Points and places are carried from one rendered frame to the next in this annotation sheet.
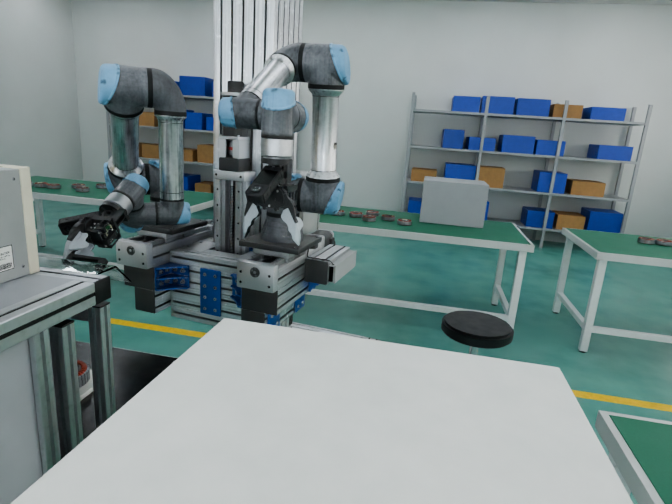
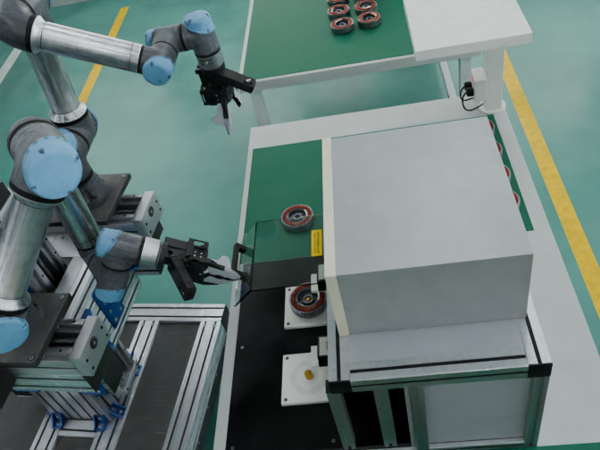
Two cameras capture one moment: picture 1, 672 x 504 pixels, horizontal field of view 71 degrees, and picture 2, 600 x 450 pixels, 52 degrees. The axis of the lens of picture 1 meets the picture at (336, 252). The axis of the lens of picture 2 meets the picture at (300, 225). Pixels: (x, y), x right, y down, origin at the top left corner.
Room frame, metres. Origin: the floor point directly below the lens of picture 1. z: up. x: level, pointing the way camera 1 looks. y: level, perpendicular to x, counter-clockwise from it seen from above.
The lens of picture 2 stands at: (0.96, 1.77, 2.22)
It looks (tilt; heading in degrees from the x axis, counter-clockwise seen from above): 44 degrees down; 271
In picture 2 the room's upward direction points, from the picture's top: 15 degrees counter-clockwise
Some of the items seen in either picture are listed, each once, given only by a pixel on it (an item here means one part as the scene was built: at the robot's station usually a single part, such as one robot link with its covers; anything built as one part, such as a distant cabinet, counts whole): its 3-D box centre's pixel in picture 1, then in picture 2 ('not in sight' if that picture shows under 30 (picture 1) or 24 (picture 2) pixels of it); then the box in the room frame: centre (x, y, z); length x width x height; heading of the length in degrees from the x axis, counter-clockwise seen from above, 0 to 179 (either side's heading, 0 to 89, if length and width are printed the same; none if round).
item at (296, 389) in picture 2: not in sight; (309, 377); (1.06, 0.88, 0.78); 0.15 x 0.15 x 0.01; 80
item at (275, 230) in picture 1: (282, 224); (79, 186); (1.63, 0.20, 1.09); 0.15 x 0.15 x 0.10
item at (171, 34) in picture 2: (284, 116); (166, 43); (1.22, 0.15, 1.45); 0.11 x 0.11 x 0.08; 80
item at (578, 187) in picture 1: (583, 187); not in sight; (6.64, -3.41, 0.87); 0.42 x 0.40 x 0.19; 79
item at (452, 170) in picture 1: (459, 173); not in sight; (6.94, -1.72, 0.92); 0.42 x 0.42 x 0.29; 80
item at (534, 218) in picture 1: (536, 217); not in sight; (6.73, -2.87, 0.40); 0.42 x 0.36 x 0.23; 170
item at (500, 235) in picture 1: (378, 262); not in sight; (3.78, -0.36, 0.37); 2.20 x 0.90 x 0.75; 80
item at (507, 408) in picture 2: not in sight; (476, 412); (0.70, 1.15, 0.91); 0.28 x 0.03 x 0.32; 170
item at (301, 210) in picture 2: not in sight; (297, 218); (0.99, 0.26, 0.77); 0.11 x 0.11 x 0.04
